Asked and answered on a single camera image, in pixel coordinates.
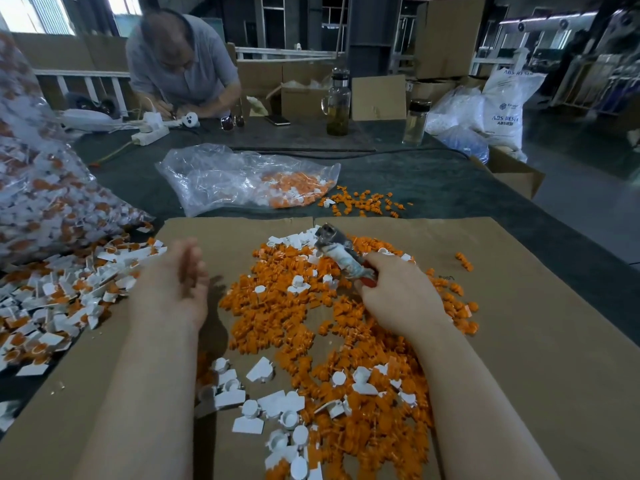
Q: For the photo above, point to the person's right hand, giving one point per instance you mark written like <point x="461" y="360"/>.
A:
<point x="402" y="295"/>

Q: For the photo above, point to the person's left hand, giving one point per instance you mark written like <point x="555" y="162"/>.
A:
<point x="170" y="293"/>

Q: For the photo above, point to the pile of orange and white parts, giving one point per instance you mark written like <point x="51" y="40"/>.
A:
<point x="340" y="385"/>

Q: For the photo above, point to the pile of assembled white-orange parts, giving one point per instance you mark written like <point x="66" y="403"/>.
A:
<point x="58" y="300"/>

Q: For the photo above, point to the person's right forearm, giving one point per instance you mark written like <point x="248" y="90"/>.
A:
<point x="485" y="427"/>

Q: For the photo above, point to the person's left forearm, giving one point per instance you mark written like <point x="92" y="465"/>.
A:
<point x="140" y="413"/>

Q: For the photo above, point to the scatter of orange offcuts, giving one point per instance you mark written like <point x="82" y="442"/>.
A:
<point x="366" y="202"/>

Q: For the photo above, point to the small clear plastic bag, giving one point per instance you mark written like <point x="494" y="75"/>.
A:
<point x="212" y="180"/>

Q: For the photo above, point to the large clear bag of seals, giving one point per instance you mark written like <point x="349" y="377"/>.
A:
<point x="50" y="195"/>

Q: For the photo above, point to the brown cardboard sheet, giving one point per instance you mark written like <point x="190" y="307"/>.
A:
<point x="572" y="345"/>
<point x="65" y="415"/>

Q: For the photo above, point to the white power strip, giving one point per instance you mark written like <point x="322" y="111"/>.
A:
<point x="152" y="133"/>

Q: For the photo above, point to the open brown cardboard box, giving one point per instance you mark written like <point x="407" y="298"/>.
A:
<point x="508" y="173"/>

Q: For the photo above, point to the glass bottle with black lid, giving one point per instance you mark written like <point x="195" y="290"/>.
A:
<point x="416" y="122"/>

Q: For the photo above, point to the clear blue plastic bag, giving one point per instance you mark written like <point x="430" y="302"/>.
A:
<point x="459" y="125"/>

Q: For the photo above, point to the white oval plastic device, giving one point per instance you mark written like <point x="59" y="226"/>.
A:
<point x="88" y="120"/>

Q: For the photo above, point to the flat brown cardboard panel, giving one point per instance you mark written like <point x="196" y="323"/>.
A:
<point x="380" y="98"/>

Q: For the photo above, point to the glass tea jar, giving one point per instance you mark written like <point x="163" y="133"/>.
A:
<point x="338" y="103"/>

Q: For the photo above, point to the black phone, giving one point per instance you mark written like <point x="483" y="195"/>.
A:
<point x="279" y="121"/>

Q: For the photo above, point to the open cardboard box with paper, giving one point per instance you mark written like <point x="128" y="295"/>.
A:
<point x="300" y="101"/>

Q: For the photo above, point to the white woven sack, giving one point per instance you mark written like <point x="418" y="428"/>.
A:
<point x="514" y="103"/>

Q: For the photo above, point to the row of upright cardboard sheets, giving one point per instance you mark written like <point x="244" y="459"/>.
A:
<point x="290" y="75"/>

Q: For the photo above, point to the dark steel pillar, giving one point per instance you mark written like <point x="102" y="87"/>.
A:
<point x="375" y="35"/>

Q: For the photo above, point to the tall brown cardboard box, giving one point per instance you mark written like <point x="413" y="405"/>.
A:
<point x="449" y="37"/>

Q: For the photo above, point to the white metal rack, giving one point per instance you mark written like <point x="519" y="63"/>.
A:
<point x="600" y="83"/>

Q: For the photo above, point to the white railing frame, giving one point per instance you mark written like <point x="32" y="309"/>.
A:
<point x="85" y="74"/>

